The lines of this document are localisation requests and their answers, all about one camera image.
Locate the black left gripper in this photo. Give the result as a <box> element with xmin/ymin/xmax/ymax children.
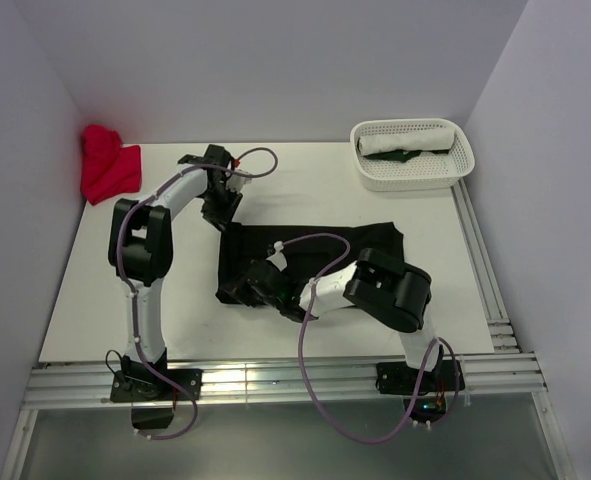
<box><xmin>201</xmin><ymin>183</ymin><xmax>243</xmax><ymax>233</ymax></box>

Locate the black t shirt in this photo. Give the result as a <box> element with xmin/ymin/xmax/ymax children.
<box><xmin>215</xmin><ymin>222</ymin><xmax>404</xmax><ymax>307</ymax></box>

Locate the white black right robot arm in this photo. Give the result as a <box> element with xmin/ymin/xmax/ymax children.
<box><xmin>230</xmin><ymin>242</ymin><xmax>443</xmax><ymax>390</ymax></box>

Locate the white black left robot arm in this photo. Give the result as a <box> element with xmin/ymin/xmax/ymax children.
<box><xmin>108</xmin><ymin>145</ymin><xmax>252</xmax><ymax>399</ymax></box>

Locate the red t shirt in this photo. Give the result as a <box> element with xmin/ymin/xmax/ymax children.
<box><xmin>81</xmin><ymin>124</ymin><xmax>142</xmax><ymax>206</ymax></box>

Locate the dark green rolled t shirt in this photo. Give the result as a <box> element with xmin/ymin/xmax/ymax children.
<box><xmin>363</xmin><ymin>149</ymin><xmax>450</xmax><ymax>163</ymax></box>

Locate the white perforated plastic basket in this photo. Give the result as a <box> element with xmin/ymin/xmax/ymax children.
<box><xmin>350</xmin><ymin>118</ymin><xmax>475</xmax><ymax>192</ymax></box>

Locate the rolled white t shirt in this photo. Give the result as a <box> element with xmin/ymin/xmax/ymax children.
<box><xmin>357</xmin><ymin>127</ymin><xmax>455</xmax><ymax>156</ymax></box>

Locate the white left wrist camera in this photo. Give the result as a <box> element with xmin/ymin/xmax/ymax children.
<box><xmin>225</xmin><ymin>170</ymin><xmax>252</xmax><ymax>194</ymax></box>

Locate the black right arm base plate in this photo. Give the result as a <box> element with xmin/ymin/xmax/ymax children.
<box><xmin>375</xmin><ymin>358</ymin><xmax>466</xmax><ymax>396</ymax></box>

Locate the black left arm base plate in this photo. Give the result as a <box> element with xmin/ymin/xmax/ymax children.
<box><xmin>109</xmin><ymin>355</ymin><xmax>203</xmax><ymax>403</ymax></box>

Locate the aluminium frame rail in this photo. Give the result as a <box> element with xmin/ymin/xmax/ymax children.
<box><xmin>1</xmin><ymin>182</ymin><xmax>576</xmax><ymax>479</ymax></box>

